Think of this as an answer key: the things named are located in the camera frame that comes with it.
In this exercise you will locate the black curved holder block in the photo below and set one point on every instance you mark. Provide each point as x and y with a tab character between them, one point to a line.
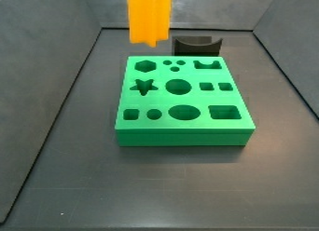
196	46

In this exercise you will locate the orange star-shaped peg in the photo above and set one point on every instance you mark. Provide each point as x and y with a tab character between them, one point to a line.
149	18

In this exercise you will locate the green shape sorter block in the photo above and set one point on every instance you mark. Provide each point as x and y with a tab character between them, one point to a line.
181	101

